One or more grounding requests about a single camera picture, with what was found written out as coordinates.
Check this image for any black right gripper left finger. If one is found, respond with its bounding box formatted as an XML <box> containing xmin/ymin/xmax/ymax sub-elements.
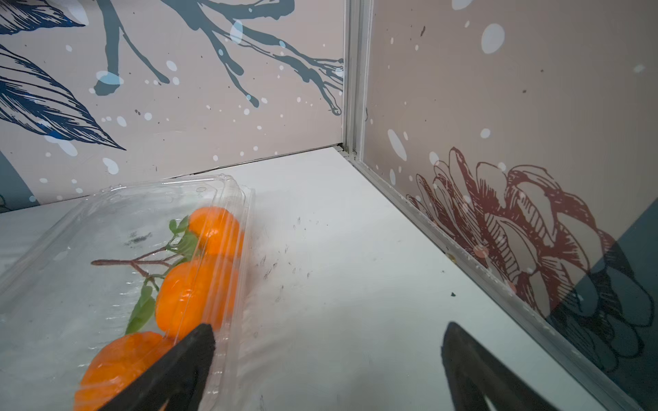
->
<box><xmin>100</xmin><ymin>324</ymin><xmax>216</xmax><ymax>411</ymax></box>

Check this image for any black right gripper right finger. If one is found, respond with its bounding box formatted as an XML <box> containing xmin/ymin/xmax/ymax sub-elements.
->
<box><xmin>441</xmin><ymin>322</ymin><xmax>557</xmax><ymax>411</ymax></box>

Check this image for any clear clamshell three oranges branch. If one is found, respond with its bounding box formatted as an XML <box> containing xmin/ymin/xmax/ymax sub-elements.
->
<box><xmin>1</xmin><ymin>175</ymin><xmax>255</xmax><ymax>410</ymax></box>

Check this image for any orange on branch near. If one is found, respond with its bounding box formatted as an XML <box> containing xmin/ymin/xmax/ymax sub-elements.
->
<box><xmin>73</xmin><ymin>332</ymin><xmax>174</xmax><ymax>410</ymax></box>

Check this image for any orange on branch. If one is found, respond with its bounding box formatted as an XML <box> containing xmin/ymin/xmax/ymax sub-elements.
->
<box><xmin>155</xmin><ymin>255</ymin><xmax>239</xmax><ymax>338</ymax></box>
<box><xmin>73</xmin><ymin>332</ymin><xmax>174</xmax><ymax>410</ymax></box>
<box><xmin>188</xmin><ymin>207</ymin><xmax>244</xmax><ymax>259</ymax></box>

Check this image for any orange on branch middle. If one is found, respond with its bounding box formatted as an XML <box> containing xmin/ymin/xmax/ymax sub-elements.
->
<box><xmin>155</xmin><ymin>255</ymin><xmax>239</xmax><ymax>338</ymax></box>

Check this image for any orange on branch far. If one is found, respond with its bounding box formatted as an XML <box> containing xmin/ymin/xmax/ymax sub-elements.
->
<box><xmin>188</xmin><ymin>207</ymin><xmax>244</xmax><ymax>259</ymax></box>

